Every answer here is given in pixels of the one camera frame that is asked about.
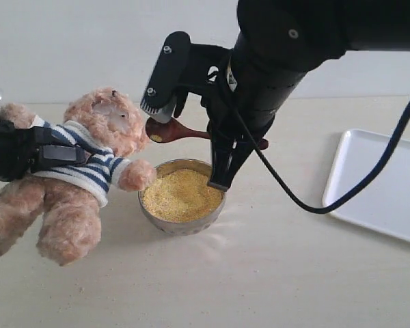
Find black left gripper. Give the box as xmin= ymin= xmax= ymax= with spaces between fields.
xmin=0 ymin=122 xmax=87 ymax=182

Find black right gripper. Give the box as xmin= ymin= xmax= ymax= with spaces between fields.
xmin=180 ymin=42 xmax=284 ymax=191

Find brown teddy bear striped shirt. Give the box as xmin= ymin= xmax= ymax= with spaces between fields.
xmin=0 ymin=87 xmax=156 ymax=266

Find dark red wooden spoon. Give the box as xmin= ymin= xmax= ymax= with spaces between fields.
xmin=144 ymin=118 xmax=250 ymax=149

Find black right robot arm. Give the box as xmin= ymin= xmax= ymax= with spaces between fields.
xmin=189 ymin=1 xmax=410 ymax=191

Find steel bowl of yellow grain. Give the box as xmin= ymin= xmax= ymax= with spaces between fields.
xmin=138 ymin=159 xmax=226 ymax=236

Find white rectangular plastic tray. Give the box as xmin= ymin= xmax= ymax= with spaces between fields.
xmin=322 ymin=129 xmax=410 ymax=243

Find black camera cable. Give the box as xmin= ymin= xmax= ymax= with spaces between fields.
xmin=218 ymin=64 xmax=410 ymax=215

